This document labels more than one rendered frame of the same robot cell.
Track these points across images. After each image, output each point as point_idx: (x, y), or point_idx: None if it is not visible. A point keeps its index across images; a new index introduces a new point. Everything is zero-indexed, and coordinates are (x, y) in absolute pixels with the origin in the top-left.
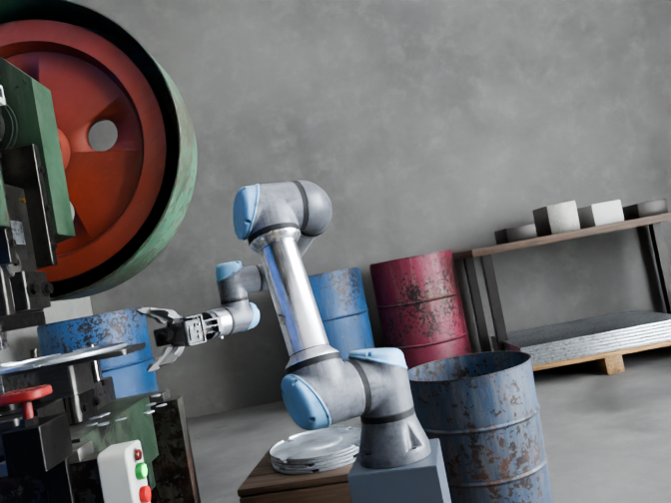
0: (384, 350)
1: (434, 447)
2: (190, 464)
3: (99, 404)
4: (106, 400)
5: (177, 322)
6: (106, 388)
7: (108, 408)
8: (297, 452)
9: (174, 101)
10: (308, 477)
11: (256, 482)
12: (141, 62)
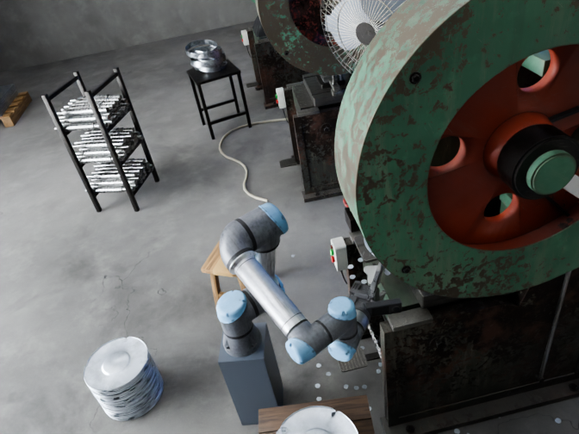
0: (224, 294)
1: (221, 348)
2: (382, 355)
3: (410, 286)
4: (414, 294)
5: (367, 287)
6: (416, 291)
7: (401, 286)
8: (331, 426)
9: (334, 145)
10: (315, 405)
11: (357, 405)
12: (407, 83)
